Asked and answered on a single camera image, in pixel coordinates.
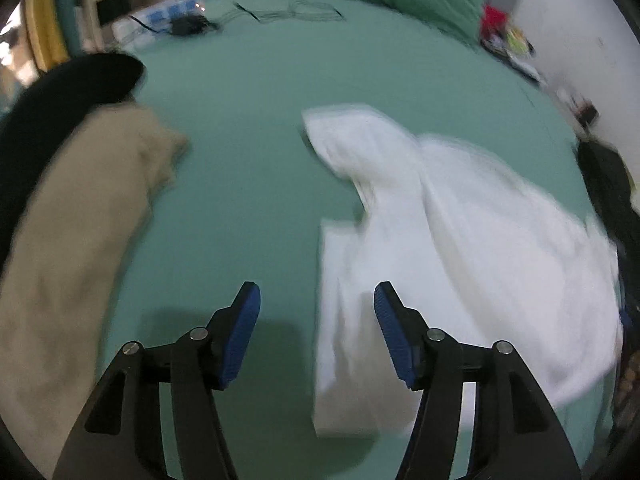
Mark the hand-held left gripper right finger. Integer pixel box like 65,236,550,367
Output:
374,281,583,480

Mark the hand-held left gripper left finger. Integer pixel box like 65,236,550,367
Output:
52,281,262,480

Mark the white hooded jacket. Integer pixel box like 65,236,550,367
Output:
300,104,626,438

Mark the pile of black clothes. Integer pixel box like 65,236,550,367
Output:
577,140,640,261

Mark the khaki garment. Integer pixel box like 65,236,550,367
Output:
0,105,191,466

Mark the black folded garment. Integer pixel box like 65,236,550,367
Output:
0,52,148,271

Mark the pile of packets and books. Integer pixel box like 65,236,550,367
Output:
482,20,543,83

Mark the black charger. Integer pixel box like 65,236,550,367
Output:
170,15,221,37

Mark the small red pillow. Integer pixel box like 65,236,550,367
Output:
480,5,508,36

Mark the white power strip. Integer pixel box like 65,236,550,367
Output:
111,0,207,48

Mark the yellow curtain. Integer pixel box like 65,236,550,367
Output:
25,0,68,73

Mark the teal curtain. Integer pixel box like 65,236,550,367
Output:
54,0,83,58

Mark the black cable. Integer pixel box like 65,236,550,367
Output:
220,0,346,26

